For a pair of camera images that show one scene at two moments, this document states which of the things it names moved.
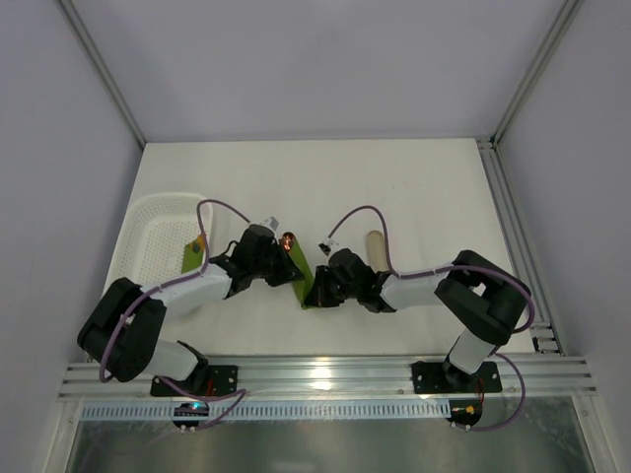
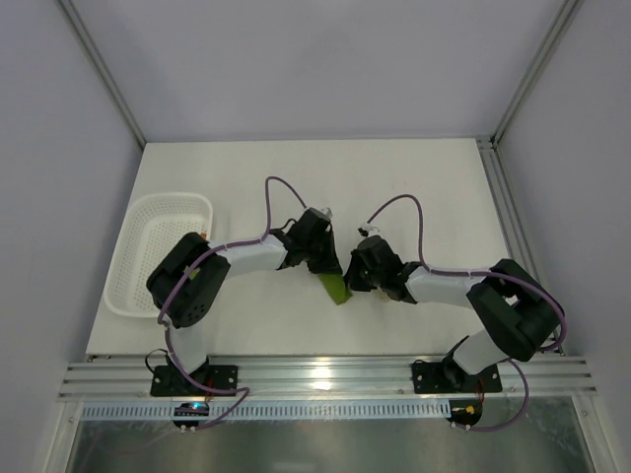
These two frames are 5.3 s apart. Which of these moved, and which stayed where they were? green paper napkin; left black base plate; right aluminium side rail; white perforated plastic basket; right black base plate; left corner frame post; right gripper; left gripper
Moved: left gripper; right gripper; green paper napkin
Stayed: right black base plate; left black base plate; right aluminium side rail; white perforated plastic basket; left corner frame post
